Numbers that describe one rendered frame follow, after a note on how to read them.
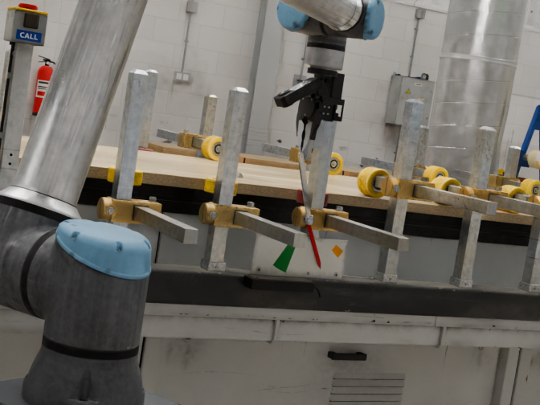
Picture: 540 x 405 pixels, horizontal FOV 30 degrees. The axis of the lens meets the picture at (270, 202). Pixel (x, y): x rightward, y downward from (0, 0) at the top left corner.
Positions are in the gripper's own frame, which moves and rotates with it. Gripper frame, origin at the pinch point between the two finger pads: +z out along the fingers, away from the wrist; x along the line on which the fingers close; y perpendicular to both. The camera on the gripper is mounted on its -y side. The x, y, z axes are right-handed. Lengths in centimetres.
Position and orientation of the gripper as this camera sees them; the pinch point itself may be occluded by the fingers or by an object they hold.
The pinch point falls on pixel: (302, 153)
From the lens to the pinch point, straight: 236.3
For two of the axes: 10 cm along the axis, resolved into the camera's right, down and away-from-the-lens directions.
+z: -1.4, 9.8, 1.0
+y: 8.8, 0.8, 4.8
